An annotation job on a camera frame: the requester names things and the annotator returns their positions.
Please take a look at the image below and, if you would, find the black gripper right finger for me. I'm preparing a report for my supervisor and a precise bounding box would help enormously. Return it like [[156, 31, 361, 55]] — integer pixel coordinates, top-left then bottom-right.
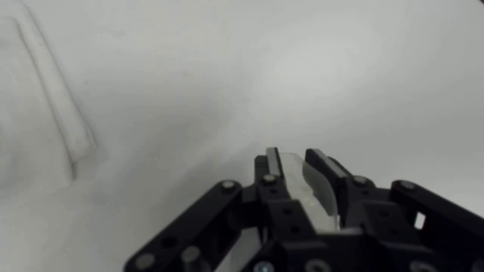
[[303, 147, 484, 272]]

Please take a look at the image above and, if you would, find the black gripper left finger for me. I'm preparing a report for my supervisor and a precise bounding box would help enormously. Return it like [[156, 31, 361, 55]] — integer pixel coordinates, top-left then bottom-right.
[[123, 146, 317, 272]]

